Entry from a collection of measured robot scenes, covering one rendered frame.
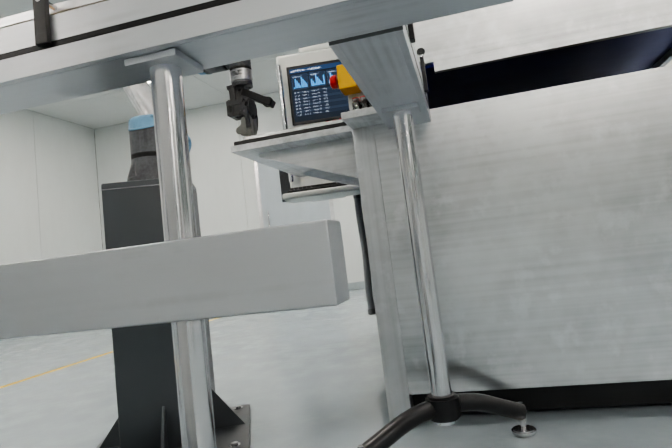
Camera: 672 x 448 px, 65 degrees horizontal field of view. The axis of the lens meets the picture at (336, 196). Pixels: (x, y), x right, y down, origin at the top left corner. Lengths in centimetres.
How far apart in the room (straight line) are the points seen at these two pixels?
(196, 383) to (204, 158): 734
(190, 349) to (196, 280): 11
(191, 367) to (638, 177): 120
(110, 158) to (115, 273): 814
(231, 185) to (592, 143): 669
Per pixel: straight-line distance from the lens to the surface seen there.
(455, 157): 152
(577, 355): 155
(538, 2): 165
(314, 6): 78
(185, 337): 84
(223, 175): 793
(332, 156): 167
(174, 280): 82
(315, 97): 270
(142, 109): 196
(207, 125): 818
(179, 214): 84
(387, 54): 98
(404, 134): 131
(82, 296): 91
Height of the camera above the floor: 50
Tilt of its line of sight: 6 degrees up
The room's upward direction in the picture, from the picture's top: 7 degrees counter-clockwise
